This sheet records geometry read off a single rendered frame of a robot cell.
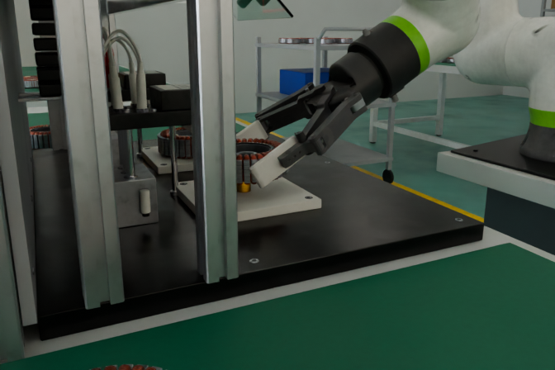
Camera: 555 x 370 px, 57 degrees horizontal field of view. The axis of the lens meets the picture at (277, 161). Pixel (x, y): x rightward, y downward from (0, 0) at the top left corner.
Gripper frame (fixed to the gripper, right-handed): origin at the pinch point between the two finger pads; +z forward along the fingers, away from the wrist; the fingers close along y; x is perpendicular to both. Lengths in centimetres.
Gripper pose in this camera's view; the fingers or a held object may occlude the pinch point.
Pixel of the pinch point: (249, 158)
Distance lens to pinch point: 66.7
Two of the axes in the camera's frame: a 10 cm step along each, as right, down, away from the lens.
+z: -7.9, 5.8, -2.1
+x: -4.6, -7.8, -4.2
